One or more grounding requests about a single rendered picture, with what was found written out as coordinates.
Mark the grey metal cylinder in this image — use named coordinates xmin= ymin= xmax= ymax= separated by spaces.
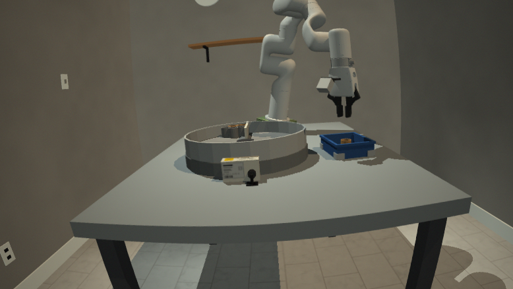
xmin=237 ymin=125 xmax=245 ymax=137
xmin=221 ymin=127 xmax=229 ymax=138
xmin=228 ymin=127 xmax=239 ymax=138

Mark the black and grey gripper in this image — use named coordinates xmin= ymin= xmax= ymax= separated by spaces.
xmin=328 ymin=66 xmax=360 ymax=117

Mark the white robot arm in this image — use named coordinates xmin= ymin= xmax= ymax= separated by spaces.
xmin=260 ymin=0 xmax=355 ymax=121

